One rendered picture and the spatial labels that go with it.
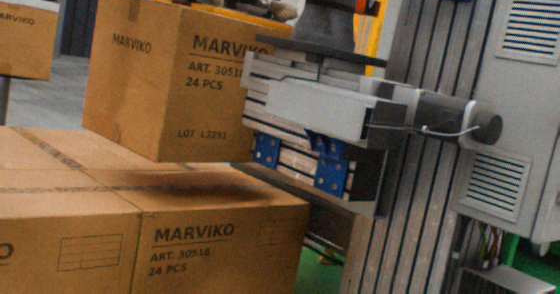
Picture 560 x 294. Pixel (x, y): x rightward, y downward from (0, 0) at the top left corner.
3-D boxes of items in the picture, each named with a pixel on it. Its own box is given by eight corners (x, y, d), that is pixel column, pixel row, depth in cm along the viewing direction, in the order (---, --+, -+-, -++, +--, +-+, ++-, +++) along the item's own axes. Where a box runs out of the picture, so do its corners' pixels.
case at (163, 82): (237, 133, 217) (256, 27, 210) (313, 162, 193) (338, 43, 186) (80, 126, 170) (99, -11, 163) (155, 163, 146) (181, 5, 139)
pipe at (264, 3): (245, 13, 195) (248, -4, 195) (297, 22, 180) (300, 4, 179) (157, -10, 169) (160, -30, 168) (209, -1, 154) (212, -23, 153)
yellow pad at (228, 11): (277, 30, 186) (280, 15, 185) (299, 34, 180) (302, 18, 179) (189, 9, 159) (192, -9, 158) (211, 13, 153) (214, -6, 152)
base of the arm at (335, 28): (367, 56, 134) (376, 13, 133) (320, 45, 123) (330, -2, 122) (323, 48, 144) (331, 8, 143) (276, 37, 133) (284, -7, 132)
